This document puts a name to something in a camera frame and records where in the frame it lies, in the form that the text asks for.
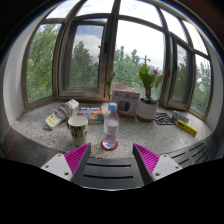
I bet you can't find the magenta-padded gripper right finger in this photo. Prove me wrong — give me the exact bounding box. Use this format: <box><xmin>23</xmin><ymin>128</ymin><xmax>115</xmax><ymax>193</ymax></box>
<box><xmin>132</xmin><ymin>143</ymin><xmax>184</xmax><ymax>186</ymax></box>

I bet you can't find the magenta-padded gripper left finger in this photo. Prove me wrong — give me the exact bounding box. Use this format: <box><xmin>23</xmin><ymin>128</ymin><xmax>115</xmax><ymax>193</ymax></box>
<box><xmin>40</xmin><ymin>142</ymin><xmax>92</xmax><ymax>186</ymax></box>

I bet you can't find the clear blue-capped water bottle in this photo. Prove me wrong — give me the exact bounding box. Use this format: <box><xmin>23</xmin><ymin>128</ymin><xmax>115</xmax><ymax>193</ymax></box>
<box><xmin>102</xmin><ymin>102</ymin><xmax>120</xmax><ymax>150</ymax></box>

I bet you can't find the white paper cup black print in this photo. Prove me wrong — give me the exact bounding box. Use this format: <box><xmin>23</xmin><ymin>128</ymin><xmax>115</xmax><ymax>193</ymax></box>
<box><xmin>67</xmin><ymin>115</ymin><xmax>89</xmax><ymax>148</ymax></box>

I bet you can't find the long yellow box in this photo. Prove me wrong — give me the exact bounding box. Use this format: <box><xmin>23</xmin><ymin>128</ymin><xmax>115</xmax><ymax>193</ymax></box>
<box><xmin>175</xmin><ymin>119</ymin><xmax>198</xmax><ymax>138</ymax></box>

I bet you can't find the black openwork trivet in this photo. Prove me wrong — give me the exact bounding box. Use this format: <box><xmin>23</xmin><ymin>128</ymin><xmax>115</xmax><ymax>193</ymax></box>
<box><xmin>153</xmin><ymin>112</ymin><xmax>177</xmax><ymax>126</ymax></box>

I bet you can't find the flat round red coaster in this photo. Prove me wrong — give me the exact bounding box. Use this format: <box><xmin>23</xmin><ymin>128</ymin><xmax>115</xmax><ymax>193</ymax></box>
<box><xmin>100</xmin><ymin>139</ymin><xmax>119</xmax><ymax>152</ymax></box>

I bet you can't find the anthurium plant in white pot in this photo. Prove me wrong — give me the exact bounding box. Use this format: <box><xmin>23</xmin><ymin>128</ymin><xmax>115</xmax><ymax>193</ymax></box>
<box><xmin>104</xmin><ymin>55</ymin><xmax>171</xmax><ymax>123</ymax></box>

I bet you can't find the colourful printed book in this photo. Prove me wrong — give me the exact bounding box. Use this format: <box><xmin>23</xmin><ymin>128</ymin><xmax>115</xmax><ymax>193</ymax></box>
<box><xmin>77</xmin><ymin>105</ymin><xmax>105</xmax><ymax>125</ymax></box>

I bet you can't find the red white filament box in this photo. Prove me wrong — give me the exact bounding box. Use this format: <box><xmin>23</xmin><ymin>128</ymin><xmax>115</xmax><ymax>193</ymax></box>
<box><xmin>110</xmin><ymin>88</ymin><xmax>141</xmax><ymax>118</ymax></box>

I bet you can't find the dark framed bay window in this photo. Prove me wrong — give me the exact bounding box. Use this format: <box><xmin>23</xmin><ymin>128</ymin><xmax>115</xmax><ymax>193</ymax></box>
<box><xmin>21</xmin><ymin>0</ymin><xmax>214</xmax><ymax>116</ymax></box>

